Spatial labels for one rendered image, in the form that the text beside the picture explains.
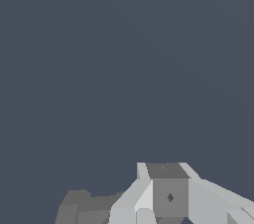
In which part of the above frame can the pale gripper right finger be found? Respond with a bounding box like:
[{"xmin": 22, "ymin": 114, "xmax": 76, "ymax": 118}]
[{"xmin": 108, "ymin": 162, "xmax": 254, "ymax": 224}]

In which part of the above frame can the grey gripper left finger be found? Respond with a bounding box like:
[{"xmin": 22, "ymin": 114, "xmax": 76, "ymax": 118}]
[{"xmin": 54, "ymin": 188, "xmax": 127, "ymax": 224}]

